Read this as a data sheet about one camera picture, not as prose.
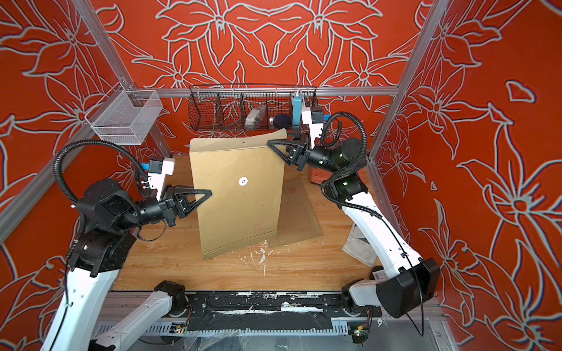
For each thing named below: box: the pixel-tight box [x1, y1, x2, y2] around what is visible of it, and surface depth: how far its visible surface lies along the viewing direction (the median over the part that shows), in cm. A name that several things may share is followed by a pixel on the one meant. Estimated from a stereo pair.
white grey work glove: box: [341, 222, 378, 267], surface depth 88 cm
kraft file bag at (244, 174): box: [189, 128, 288, 261], surface depth 53 cm
